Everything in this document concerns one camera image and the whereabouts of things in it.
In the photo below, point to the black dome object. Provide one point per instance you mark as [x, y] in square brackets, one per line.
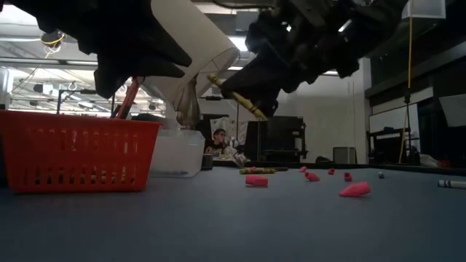
[323, 159]

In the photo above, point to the whiteboard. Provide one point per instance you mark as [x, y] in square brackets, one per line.
[393, 118]

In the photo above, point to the black equipment rack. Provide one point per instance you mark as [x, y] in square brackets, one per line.
[280, 138]

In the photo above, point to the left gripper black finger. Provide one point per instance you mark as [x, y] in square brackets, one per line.
[164, 47]
[160, 71]

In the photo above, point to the red desk lamp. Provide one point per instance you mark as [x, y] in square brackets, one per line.
[127, 98]

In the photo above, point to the white panel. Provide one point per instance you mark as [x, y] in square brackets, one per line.
[453, 109]

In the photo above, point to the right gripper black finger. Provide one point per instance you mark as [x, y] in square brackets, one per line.
[266, 107]
[258, 78]

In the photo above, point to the white ceiling duct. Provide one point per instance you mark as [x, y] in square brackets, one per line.
[424, 9]

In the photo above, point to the small gray ball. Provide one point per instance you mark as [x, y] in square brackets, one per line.
[381, 175]

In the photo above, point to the purple crayon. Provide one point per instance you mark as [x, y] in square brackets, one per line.
[280, 169]

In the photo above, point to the yellow crayon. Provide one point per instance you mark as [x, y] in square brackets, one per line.
[260, 171]
[244, 103]

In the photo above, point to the white patterned banner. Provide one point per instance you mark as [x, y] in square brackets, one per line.
[233, 125]

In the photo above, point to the person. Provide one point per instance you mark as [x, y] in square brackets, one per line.
[218, 140]

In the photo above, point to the white crayon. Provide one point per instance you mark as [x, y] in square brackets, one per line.
[452, 184]

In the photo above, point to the black shelf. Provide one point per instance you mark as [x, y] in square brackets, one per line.
[386, 145]

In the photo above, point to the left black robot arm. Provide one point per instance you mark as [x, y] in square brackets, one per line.
[36, 14]

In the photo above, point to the clear plastic bin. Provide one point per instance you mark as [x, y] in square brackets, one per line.
[178, 153]

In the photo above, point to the small black cylinder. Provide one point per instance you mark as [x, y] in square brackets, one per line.
[207, 162]

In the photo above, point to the fluorescent ceiling light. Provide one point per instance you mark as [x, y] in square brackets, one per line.
[47, 62]
[329, 73]

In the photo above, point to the red slotted plastic basket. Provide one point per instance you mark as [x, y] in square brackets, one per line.
[80, 160]

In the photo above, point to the gray bin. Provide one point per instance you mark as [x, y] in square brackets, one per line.
[344, 155]

